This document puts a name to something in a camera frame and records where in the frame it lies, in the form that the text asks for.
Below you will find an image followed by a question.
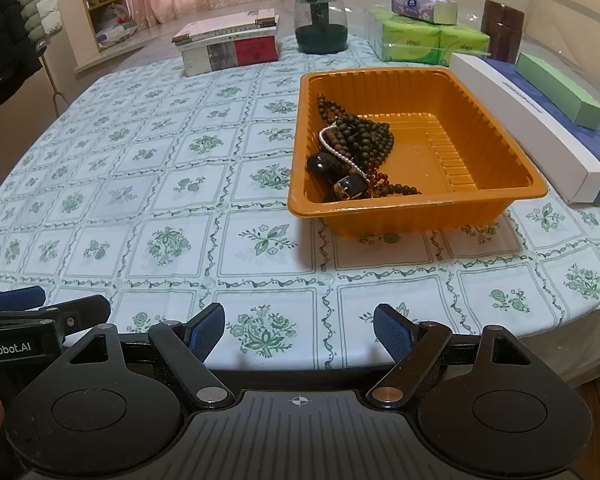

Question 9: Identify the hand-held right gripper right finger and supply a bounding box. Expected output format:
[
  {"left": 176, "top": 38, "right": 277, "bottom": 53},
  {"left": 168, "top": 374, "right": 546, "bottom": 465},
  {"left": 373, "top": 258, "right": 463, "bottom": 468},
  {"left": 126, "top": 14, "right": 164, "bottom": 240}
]
[{"left": 365, "top": 303, "right": 544, "bottom": 406}]

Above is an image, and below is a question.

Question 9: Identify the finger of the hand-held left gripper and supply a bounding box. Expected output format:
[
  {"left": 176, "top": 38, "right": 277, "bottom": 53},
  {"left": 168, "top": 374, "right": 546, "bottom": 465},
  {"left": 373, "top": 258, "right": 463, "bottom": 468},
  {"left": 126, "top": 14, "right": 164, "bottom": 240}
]
[
  {"left": 0, "top": 294, "right": 112, "bottom": 346},
  {"left": 0, "top": 285, "right": 46, "bottom": 312}
]

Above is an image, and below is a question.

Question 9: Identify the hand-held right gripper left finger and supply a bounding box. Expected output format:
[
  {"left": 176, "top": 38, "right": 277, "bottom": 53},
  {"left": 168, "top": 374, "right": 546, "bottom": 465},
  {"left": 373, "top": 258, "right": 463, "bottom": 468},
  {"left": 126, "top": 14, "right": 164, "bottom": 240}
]
[{"left": 55, "top": 302, "right": 235, "bottom": 407}]

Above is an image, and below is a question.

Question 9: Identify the brown bead necklace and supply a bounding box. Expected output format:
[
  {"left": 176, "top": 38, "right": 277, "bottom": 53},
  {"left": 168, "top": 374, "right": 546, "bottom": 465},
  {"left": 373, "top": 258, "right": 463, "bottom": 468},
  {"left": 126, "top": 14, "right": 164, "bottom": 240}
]
[{"left": 315, "top": 92, "right": 424, "bottom": 199}]

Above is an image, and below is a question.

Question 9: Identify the black strap wristwatch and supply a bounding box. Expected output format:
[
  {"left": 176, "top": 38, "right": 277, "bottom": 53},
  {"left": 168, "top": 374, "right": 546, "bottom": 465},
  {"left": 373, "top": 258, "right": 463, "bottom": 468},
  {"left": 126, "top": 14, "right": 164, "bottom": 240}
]
[{"left": 306, "top": 152, "right": 371, "bottom": 200}]

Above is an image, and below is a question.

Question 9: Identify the white pearl bracelet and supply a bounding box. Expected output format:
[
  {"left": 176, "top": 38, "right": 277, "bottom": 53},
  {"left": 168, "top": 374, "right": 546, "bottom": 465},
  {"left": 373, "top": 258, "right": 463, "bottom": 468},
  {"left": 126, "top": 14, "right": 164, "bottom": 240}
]
[{"left": 318, "top": 122, "right": 371, "bottom": 181}]

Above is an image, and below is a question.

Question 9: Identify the dark bead necklace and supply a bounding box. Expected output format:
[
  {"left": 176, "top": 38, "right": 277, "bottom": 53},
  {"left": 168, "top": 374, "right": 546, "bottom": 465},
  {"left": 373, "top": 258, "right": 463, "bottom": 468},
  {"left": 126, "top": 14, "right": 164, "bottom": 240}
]
[{"left": 329, "top": 112, "right": 397, "bottom": 174}]

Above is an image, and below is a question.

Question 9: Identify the orange plastic tray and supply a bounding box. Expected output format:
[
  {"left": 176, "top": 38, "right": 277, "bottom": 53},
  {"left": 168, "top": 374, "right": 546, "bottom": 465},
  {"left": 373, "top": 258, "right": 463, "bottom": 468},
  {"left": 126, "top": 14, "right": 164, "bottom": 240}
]
[{"left": 286, "top": 67, "right": 549, "bottom": 238}]

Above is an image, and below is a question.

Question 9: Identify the long white box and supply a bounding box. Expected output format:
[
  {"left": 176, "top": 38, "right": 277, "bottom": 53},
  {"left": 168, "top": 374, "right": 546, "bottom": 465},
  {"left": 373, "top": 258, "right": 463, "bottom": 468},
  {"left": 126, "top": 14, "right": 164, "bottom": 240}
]
[{"left": 448, "top": 52, "right": 600, "bottom": 205}]

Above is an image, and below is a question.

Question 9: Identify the black grey puffer jacket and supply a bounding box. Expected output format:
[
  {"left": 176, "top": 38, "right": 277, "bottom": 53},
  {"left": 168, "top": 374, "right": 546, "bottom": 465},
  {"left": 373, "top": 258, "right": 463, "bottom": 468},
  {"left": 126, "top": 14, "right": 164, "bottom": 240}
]
[{"left": 0, "top": 0, "right": 64, "bottom": 117}]

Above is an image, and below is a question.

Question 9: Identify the thick white red book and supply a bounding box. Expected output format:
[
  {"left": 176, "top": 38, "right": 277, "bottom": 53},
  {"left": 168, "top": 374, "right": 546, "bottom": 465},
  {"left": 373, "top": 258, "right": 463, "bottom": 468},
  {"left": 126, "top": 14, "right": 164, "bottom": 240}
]
[{"left": 180, "top": 27, "right": 280, "bottom": 79}]

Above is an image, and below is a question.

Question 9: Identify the white plastic bag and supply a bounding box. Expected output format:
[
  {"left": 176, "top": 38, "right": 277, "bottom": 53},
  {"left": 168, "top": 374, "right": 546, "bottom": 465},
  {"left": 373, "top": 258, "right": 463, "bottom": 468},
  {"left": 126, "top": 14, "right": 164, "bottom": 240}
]
[{"left": 94, "top": 2, "right": 137, "bottom": 49}]

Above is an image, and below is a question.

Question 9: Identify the green tissue pack bundle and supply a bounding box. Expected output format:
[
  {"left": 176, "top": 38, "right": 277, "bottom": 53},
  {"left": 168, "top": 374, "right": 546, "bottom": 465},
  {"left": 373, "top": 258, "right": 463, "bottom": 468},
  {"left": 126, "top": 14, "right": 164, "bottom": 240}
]
[{"left": 364, "top": 7, "right": 491, "bottom": 66}]

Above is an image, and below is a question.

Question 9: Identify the long light green box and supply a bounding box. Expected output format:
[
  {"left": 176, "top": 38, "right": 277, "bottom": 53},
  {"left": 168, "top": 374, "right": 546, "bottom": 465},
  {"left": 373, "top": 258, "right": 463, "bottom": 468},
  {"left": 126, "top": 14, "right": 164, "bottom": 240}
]
[{"left": 515, "top": 52, "right": 600, "bottom": 130}]

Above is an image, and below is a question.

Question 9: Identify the cream cover book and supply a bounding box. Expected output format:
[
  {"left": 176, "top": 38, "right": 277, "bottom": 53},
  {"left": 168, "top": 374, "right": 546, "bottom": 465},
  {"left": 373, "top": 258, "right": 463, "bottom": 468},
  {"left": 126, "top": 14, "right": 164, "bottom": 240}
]
[{"left": 172, "top": 14, "right": 262, "bottom": 47}]

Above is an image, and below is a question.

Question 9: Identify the green glass dome jar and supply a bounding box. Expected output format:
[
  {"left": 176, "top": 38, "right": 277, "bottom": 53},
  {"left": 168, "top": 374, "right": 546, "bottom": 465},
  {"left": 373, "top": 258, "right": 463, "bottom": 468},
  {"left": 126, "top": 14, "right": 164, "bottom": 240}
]
[{"left": 293, "top": 0, "right": 350, "bottom": 55}]

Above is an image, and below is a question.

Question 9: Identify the brown cylindrical canister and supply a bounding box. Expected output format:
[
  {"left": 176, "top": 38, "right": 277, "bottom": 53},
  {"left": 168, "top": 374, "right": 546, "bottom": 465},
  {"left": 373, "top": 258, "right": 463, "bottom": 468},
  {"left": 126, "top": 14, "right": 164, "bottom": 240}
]
[{"left": 481, "top": 0, "right": 525, "bottom": 61}]

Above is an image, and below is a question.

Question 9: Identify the purple tissue pack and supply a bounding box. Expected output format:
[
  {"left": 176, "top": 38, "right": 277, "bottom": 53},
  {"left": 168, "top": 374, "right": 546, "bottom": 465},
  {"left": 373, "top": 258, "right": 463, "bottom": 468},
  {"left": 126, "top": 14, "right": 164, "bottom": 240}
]
[{"left": 390, "top": 0, "right": 459, "bottom": 26}]

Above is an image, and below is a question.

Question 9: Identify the clear plastic sheet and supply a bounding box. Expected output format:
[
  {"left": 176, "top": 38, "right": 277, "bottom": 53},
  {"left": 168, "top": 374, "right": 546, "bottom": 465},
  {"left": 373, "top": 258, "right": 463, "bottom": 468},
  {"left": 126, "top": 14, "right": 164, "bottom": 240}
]
[{"left": 520, "top": 0, "right": 600, "bottom": 128}]

